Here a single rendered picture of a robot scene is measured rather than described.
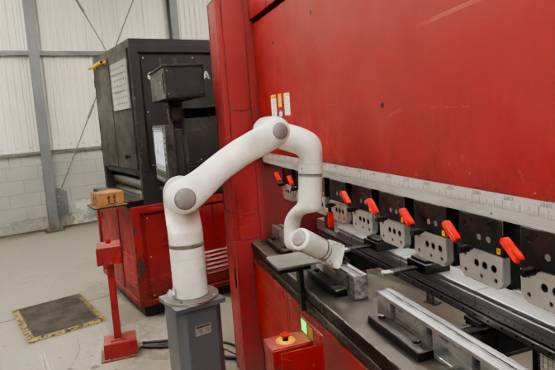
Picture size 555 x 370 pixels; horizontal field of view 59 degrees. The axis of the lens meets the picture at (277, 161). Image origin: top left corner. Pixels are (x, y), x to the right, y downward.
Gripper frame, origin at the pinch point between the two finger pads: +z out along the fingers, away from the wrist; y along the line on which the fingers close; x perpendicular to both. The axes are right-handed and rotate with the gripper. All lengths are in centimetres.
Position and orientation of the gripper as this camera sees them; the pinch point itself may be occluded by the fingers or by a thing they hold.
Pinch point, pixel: (343, 259)
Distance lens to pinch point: 207.4
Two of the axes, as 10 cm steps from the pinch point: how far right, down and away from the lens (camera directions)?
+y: 2.7, -9.2, 2.8
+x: -7.4, -0.1, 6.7
